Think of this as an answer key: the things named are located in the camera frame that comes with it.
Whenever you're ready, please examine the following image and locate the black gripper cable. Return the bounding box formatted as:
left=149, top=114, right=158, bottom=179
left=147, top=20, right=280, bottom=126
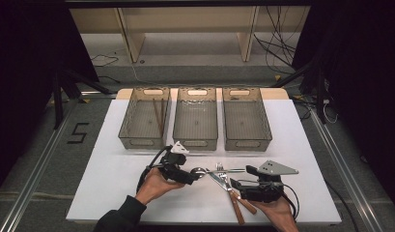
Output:
left=280, top=183, right=301, bottom=220
left=135, top=145, right=173, bottom=194

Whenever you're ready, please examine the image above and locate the wooden handled fork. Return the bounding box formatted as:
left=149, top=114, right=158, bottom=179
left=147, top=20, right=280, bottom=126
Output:
left=215, top=161, right=246, bottom=226

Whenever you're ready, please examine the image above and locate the person's left hand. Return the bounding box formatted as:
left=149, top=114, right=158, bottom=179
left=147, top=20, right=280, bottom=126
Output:
left=134, top=167, right=186, bottom=207

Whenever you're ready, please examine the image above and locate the wooden handled table knife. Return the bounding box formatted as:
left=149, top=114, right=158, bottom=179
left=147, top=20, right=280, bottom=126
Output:
left=206, top=171, right=258, bottom=216

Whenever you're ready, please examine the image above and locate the beige wooden shelf unit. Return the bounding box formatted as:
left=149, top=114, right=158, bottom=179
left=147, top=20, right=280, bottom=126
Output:
left=69, top=6, right=312, bottom=64

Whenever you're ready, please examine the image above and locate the person's right hand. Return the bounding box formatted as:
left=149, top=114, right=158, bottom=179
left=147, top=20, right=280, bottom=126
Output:
left=249, top=196, right=299, bottom=232

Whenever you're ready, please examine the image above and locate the aluminium floor rail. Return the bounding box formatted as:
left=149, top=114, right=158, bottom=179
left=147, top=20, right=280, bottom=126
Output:
left=309, top=109, right=385, bottom=232
left=0, top=100, right=81, bottom=232

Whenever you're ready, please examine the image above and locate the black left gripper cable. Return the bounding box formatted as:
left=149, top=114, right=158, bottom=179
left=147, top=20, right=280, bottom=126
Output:
left=135, top=145, right=173, bottom=194

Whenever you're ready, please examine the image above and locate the dark curtain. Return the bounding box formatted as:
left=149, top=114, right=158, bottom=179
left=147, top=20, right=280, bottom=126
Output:
left=0, top=0, right=100, bottom=198
left=291, top=0, right=395, bottom=204

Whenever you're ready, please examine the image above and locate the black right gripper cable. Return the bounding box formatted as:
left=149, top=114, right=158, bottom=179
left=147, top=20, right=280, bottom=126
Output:
left=280, top=183, right=301, bottom=220

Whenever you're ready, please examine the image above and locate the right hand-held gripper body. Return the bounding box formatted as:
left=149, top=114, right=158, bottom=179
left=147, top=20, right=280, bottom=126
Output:
left=238, top=159, right=299, bottom=204

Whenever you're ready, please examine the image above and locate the smoky clear plastic bin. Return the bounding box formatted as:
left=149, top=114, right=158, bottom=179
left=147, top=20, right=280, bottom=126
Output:
left=221, top=86, right=273, bottom=153
left=172, top=86, right=219, bottom=152
left=117, top=86, right=172, bottom=151

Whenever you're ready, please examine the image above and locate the bundle of black cables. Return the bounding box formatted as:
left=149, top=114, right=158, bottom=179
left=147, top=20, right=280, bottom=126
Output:
left=252, top=6, right=302, bottom=75

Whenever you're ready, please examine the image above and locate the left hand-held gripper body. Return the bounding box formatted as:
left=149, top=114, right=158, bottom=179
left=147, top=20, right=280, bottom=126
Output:
left=159, top=140, right=190, bottom=184

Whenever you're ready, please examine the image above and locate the black metal frame bar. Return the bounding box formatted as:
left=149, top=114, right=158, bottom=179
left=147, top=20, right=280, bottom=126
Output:
left=64, top=0, right=315, bottom=9

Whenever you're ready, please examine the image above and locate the black metal stand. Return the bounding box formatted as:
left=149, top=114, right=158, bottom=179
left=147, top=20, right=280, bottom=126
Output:
left=51, top=68, right=113, bottom=130
left=271, top=57, right=331, bottom=125

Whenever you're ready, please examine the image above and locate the silver metal spoon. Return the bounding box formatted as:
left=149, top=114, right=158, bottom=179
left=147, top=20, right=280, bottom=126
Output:
left=189, top=166, right=246, bottom=180

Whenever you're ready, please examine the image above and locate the white table cover sheet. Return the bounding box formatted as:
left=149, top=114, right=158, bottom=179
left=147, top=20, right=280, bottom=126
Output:
left=65, top=98, right=343, bottom=225

